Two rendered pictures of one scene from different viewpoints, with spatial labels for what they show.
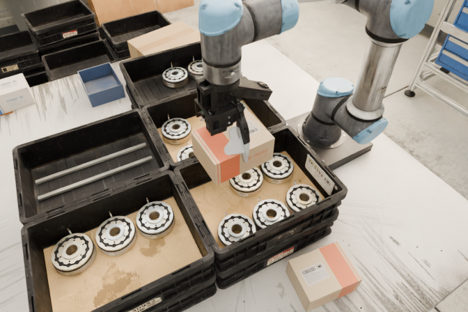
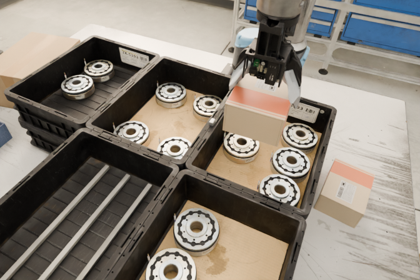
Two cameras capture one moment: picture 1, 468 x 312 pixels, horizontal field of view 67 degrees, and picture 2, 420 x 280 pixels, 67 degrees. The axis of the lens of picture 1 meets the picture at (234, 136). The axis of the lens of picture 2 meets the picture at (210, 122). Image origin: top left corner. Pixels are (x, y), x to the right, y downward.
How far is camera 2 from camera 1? 0.53 m
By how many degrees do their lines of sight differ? 28
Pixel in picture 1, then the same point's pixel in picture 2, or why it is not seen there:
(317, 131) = not seen: hidden behind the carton
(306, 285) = (350, 204)
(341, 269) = (357, 176)
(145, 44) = (9, 66)
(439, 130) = not seen: hidden behind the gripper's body
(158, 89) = (66, 107)
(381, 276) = (369, 169)
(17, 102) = not seen: outside the picture
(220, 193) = (228, 171)
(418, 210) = (347, 112)
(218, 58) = not seen: outside the picture
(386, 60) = not seen: outside the picture
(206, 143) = (253, 106)
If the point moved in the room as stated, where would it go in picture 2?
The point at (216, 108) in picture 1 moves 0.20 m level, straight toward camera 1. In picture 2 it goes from (279, 52) to (389, 113)
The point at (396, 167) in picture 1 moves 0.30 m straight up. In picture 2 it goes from (309, 89) to (329, 24)
